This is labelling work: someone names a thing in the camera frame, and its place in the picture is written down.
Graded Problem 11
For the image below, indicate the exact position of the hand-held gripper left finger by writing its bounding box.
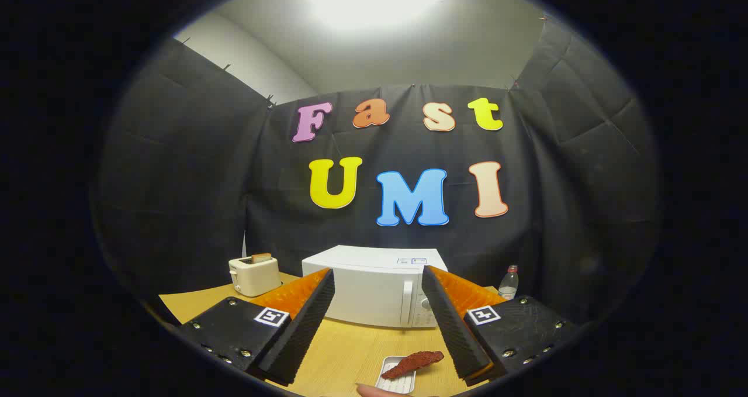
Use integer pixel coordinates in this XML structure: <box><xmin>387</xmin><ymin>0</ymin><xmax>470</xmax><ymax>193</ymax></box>
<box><xmin>175</xmin><ymin>268</ymin><xmax>335</xmax><ymax>386</ymax></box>

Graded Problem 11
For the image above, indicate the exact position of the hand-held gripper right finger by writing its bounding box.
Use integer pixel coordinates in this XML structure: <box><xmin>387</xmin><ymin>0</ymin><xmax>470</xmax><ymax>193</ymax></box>
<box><xmin>421</xmin><ymin>265</ymin><xmax>582</xmax><ymax>386</ymax></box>

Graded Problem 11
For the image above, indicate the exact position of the reddish brown meat strip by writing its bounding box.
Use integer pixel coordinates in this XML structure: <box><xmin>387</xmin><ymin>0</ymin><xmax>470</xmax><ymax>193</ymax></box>
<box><xmin>381</xmin><ymin>351</ymin><xmax>445</xmax><ymax>380</ymax></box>

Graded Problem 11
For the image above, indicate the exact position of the white toaster oven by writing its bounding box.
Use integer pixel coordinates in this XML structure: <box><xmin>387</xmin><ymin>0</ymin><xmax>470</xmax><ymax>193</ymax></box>
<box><xmin>302</xmin><ymin>245</ymin><xmax>448</xmax><ymax>329</ymax></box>

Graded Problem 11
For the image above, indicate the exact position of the cream pop-up toaster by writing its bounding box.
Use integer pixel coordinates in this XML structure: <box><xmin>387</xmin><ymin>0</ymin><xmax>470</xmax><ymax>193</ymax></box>
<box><xmin>228</xmin><ymin>257</ymin><xmax>282</xmax><ymax>297</ymax></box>

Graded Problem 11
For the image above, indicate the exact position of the clear plastic water bottle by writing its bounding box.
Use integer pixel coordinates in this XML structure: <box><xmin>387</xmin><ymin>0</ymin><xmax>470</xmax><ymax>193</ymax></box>
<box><xmin>498</xmin><ymin>265</ymin><xmax>520</xmax><ymax>301</ymax></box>

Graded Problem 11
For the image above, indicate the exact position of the small white rectangular plate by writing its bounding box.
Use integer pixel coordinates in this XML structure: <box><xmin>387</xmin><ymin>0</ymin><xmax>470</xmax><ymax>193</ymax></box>
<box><xmin>375</xmin><ymin>356</ymin><xmax>417</xmax><ymax>395</ymax></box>

